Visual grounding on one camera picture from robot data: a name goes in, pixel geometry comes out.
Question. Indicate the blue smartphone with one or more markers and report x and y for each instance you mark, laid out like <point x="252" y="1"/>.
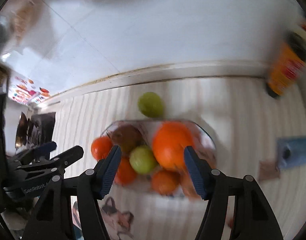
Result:
<point x="291" y="152"/>

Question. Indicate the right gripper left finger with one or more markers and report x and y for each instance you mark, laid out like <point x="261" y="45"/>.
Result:
<point x="93" y="185"/>

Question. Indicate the black gas stove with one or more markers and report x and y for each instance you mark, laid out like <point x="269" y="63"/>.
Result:
<point x="34" y="131"/>

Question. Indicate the soy sauce bottle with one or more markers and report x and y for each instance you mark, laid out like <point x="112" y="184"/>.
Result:
<point x="289" y="64"/>

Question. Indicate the colourful wall sticker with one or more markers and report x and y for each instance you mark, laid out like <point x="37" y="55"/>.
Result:
<point x="25" y="91"/>

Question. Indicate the small orange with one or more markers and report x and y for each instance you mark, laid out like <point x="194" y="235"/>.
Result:
<point x="101" y="147"/>
<point x="125" y="174"/>

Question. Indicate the red cherry tomato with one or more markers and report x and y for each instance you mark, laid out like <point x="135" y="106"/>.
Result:
<point x="230" y="222"/>

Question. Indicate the brown apple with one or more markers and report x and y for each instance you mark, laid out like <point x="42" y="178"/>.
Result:
<point x="187" y="185"/>
<point x="127" y="137"/>

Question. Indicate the large orange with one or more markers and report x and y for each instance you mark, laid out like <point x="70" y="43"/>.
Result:
<point x="168" y="145"/>

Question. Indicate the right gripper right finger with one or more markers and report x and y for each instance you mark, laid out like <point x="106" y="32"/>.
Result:
<point x="210" y="185"/>

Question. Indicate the dark orange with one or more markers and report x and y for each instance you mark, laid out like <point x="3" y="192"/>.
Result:
<point x="165" y="182"/>

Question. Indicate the brown card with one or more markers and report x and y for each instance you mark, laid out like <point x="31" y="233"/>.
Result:
<point x="268" y="170"/>

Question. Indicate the floral oval ceramic plate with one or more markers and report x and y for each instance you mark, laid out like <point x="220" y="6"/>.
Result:
<point x="204" y="147"/>

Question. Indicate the green apple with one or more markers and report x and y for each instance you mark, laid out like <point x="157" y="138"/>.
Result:
<point x="142" y="160"/>
<point x="151" y="105"/>

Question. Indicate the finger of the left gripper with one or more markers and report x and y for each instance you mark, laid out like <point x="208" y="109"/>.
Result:
<point x="28" y="155"/>
<point x="61" y="161"/>

